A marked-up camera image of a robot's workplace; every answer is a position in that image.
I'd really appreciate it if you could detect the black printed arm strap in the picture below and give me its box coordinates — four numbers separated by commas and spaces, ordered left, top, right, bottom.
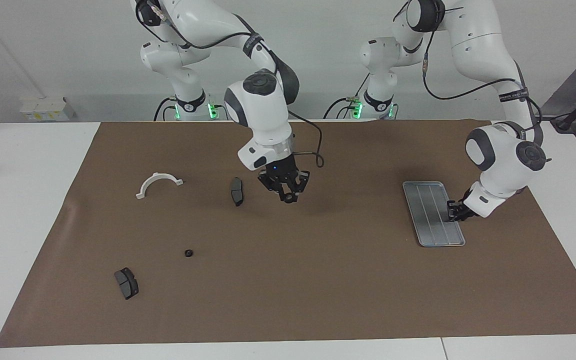
499, 87, 530, 102
242, 34, 266, 58

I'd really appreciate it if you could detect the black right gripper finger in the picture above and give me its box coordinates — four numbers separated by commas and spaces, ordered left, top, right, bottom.
258, 172, 289, 203
288, 170, 311, 203

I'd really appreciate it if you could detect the white box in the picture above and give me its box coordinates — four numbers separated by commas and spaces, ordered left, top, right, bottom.
19, 96, 76, 122

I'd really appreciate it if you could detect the silver metal tray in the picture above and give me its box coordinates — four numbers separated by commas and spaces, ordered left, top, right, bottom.
402, 181, 467, 248

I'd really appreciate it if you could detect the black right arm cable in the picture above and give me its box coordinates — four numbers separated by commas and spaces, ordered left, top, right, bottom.
135, 0, 325, 168

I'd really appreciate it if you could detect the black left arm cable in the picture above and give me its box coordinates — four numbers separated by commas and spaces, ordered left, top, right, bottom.
393, 0, 544, 146

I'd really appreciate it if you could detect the long grey brake pad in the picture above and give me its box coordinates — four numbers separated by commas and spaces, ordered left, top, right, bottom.
230, 176, 245, 207

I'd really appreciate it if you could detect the white curved plastic bracket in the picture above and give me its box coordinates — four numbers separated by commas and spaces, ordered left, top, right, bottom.
135, 172, 185, 200

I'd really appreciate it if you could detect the brown table mat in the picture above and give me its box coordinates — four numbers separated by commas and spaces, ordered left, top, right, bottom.
0, 119, 576, 348

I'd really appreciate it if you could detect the short grey brake pad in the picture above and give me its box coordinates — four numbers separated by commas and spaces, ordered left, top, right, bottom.
114, 267, 140, 301

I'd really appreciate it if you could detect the black base cable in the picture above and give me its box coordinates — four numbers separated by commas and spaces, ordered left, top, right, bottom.
323, 97, 353, 120
153, 97, 176, 122

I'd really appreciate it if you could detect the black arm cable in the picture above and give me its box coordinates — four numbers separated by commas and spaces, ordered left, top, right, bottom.
393, 0, 544, 146
135, 0, 325, 168

